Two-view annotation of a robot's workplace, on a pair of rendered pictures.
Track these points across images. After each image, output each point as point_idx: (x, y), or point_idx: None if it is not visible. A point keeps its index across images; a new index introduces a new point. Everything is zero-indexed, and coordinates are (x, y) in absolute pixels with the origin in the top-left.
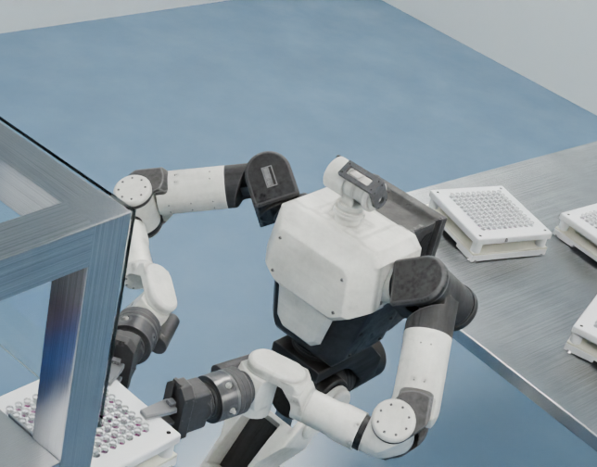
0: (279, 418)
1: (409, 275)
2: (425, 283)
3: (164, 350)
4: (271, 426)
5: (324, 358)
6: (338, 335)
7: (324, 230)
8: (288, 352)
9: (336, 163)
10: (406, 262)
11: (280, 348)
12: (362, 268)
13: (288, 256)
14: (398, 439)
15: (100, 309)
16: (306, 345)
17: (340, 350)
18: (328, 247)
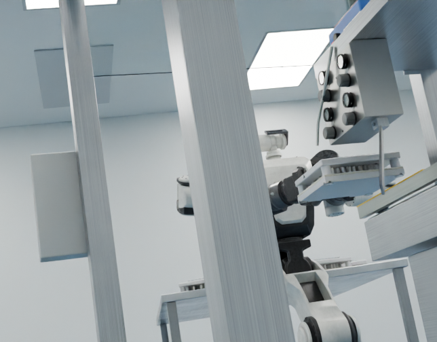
0: (311, 271)
1: (320, 159)
2: (330, 155)
3: (287, 207)
4: (307, 283)
5: (309, 225)
6: (310, 207)
7: (277, 160)
8: (288, 241)
9: (259, 135)
10: (313, 158)
11: (283, 244)
12: (307, 161)
13: (272, 178)
14: (395, 181)
15: None
16: (299, 223)
17: (313, 218)
18: (287, 162)
